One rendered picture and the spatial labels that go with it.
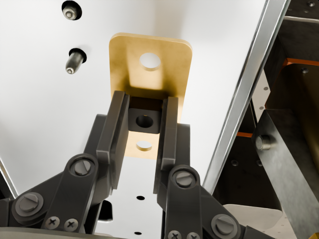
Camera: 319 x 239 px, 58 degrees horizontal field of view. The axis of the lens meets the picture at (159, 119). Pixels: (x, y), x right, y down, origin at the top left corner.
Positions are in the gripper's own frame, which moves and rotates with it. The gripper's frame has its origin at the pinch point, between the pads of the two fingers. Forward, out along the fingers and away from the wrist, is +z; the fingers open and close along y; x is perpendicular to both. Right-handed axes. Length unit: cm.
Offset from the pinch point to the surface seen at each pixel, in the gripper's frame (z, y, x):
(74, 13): 6.2, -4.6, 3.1
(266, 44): 7.0, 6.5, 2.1
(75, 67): 5.3, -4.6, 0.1
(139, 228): 6.7, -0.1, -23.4
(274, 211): 7.7, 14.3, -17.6
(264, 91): 36.7, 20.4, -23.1
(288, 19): 24.1, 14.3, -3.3
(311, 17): 24.5, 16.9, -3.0
